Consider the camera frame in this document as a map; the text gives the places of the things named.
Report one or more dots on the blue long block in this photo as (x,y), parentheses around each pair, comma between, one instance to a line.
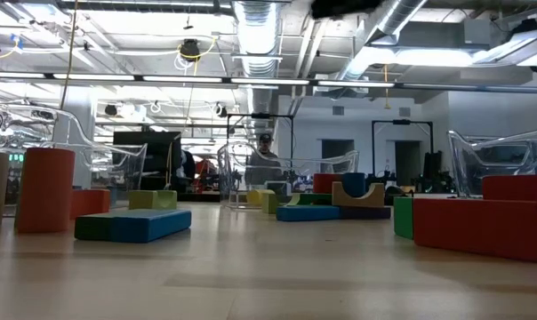
(153,226)
(307,213)

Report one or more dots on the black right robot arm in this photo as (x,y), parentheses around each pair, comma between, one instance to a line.
(346,6)

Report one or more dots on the person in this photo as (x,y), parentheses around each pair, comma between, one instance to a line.
(265,138)

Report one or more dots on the clear plastic bin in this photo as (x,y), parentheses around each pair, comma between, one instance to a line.
(242,173)
(117,169)
(473,164)

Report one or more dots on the yellow cylinder block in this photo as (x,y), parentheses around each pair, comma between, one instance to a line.
(256,197)

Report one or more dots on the light green arch block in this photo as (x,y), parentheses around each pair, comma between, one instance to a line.
(270,203)
(153,200)

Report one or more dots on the red cylinder block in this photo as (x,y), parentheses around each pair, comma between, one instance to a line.
(46,191)
(325,183)

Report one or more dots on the tan arch block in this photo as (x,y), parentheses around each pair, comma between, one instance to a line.
(339,197)

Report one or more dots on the blue cylinder block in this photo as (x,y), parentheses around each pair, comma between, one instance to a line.
(354,183)

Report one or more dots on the purple long block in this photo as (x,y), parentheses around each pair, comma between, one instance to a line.
(365,213)

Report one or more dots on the ceiling light strip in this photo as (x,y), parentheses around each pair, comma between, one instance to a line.
(184,79)

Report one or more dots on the black screen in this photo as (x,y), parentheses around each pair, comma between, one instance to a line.
(146,155)

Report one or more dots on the green long block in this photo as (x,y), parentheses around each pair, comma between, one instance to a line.
(90,229)

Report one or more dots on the black frame stand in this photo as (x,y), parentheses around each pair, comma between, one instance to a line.
(402,121)
(259,115)

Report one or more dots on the silver ceiling duct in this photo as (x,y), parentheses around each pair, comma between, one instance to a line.
(257,40)
(393,18)

